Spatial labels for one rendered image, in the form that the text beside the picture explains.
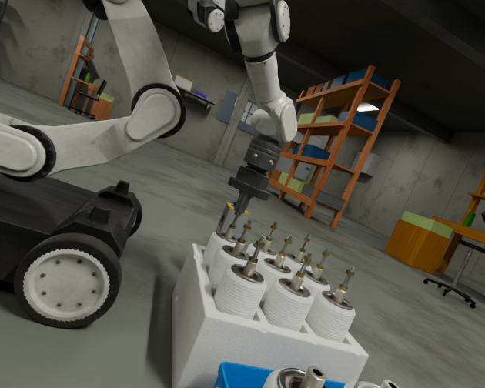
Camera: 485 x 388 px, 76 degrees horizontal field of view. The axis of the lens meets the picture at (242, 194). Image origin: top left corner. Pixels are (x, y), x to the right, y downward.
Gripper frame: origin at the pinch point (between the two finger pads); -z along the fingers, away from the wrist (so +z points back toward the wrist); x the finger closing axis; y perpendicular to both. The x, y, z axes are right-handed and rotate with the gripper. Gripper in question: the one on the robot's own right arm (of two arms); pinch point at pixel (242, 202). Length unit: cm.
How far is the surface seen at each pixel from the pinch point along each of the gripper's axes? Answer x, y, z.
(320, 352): -34.4, 13.0, -20.0
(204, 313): -12.5, 28.5, -18.4
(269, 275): -16.7, 6.8, -12.6
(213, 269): -4.9, 13.3, -16.2
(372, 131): 13, -437, 128
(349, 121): 48, -411, 126
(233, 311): -16.2, 23.1, -17.6
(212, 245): 1.6, 4.5, -13.8
